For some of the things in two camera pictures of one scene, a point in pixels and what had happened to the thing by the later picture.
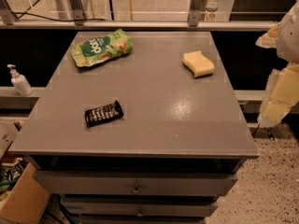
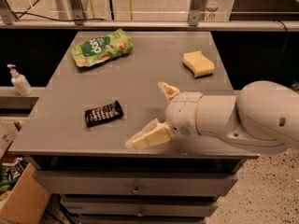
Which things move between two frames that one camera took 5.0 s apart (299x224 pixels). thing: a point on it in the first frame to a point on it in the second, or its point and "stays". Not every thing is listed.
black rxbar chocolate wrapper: [102, 114] stays
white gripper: [289, 38] to [181, 113]
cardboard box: [26, 203] stays
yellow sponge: [199, 64] stays
